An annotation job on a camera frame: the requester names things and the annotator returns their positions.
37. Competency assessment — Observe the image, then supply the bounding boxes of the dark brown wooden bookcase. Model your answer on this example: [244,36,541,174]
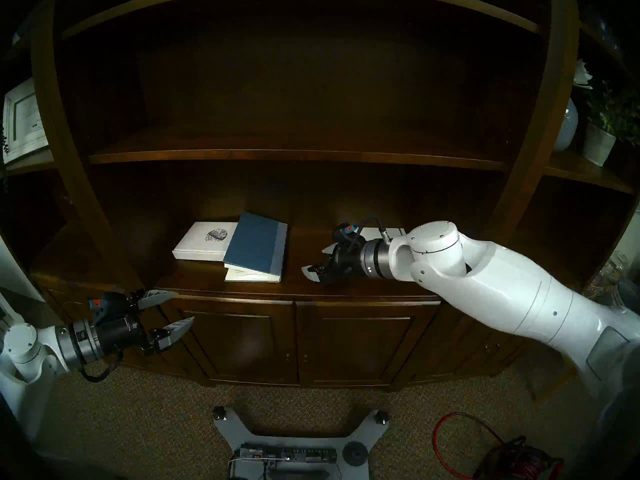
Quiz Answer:
[0,0,640,391]

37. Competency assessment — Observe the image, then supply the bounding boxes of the light wooden side table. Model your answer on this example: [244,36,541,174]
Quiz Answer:
[532,354,581,403]

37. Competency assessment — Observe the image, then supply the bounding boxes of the white round vase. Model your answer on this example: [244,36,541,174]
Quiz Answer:
[552,98,579,153]

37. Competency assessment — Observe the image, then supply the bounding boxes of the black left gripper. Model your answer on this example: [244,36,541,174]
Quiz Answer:
[95,289,195,357]

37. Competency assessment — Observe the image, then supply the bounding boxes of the red cable coil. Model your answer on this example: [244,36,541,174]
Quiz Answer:
[432,411,563,480]

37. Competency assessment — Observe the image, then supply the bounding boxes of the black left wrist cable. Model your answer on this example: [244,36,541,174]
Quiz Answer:
[77,350,123,383]

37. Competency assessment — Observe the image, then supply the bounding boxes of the black power strip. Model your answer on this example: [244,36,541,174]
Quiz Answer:
[235,444,341,467]

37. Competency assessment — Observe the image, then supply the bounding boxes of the grey metal robot base plate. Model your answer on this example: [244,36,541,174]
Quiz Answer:
[211,406,391,480]

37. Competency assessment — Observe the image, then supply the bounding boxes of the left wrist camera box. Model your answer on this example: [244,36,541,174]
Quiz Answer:
[88,292,130,319]

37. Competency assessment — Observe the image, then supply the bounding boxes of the clear glass jar with sticks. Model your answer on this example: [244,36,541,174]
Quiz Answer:
[585,250,630,295]

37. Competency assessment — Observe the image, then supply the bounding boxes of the white artificial flower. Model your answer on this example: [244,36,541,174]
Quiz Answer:
[572,59,594,90]

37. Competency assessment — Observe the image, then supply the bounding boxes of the blue cover hardback book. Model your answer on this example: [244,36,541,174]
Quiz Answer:
[223,211,289,283]

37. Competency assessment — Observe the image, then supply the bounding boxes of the dark hanging bead plant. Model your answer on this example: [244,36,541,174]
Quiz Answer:
[0,124,11,195]

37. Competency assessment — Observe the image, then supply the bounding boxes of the round black rubber foot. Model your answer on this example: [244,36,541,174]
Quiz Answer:
[342,441,368,467]

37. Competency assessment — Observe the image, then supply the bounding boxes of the white framed certificate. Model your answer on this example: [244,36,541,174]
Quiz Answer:
[2,78,50,165]

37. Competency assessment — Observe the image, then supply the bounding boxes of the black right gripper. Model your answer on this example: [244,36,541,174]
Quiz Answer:
[301,240,367,285]

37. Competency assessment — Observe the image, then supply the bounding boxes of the green plant in white pot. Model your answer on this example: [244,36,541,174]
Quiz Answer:
[581,79,640,167]

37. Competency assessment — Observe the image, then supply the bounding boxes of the white book pale blue spine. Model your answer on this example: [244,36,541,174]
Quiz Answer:
[359,227,407,241]

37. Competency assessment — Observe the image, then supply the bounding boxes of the white book with round print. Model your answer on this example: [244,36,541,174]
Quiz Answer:
[172,221,240,263]

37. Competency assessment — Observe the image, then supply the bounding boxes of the white slatted chair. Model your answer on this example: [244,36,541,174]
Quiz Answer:
[0,289,25,335]

